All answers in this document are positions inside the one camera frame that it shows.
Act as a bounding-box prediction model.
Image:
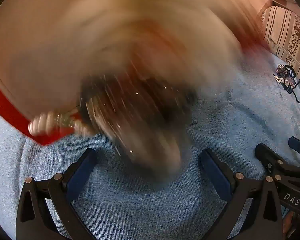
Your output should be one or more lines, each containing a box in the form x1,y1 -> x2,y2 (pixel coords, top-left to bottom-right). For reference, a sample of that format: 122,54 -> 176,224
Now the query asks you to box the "striped bow hair clip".
276,64 -> 297,95

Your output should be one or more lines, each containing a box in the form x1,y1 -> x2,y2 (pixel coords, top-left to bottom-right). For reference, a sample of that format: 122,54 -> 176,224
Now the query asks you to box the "blue blanket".
0,52 -> 300,240

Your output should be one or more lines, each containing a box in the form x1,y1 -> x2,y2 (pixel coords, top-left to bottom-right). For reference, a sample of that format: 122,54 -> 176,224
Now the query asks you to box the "dark sparkly object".
79,72 -> 198,170

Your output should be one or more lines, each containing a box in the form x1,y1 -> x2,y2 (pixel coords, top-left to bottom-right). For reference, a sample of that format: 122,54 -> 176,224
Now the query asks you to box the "striped floral cushion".
257,1 -> 300,80

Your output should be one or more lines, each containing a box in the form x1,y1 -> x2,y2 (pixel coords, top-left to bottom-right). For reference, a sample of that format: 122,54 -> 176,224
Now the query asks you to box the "red jewelry box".
0,0 -> 268,146

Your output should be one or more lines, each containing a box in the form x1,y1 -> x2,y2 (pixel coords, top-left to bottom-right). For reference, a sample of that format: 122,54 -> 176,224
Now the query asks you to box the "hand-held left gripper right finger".
199,148 -> 283,240

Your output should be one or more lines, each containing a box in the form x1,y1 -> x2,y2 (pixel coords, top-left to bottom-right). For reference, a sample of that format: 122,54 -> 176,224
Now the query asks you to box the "white bead bracelet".
28,112 -> 94,137

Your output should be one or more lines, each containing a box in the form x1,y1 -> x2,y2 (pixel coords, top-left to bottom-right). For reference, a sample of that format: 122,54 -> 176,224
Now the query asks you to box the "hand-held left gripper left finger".
16,148 -> 98,240

